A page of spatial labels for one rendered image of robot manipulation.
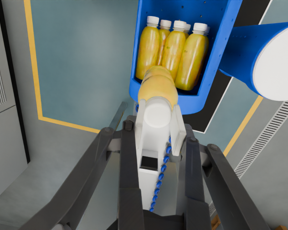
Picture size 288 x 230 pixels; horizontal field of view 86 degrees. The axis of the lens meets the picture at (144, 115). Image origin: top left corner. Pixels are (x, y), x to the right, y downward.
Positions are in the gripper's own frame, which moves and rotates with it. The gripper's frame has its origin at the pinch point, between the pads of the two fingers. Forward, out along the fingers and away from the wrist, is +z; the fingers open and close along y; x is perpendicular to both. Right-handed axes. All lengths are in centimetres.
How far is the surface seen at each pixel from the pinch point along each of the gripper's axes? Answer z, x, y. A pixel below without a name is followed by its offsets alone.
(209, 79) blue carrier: 30.4, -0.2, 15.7
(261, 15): 134, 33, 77
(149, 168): 42, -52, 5
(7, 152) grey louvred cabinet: 116, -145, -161
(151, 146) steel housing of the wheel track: 56, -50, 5
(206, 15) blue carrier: 50, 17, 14
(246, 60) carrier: 52, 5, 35
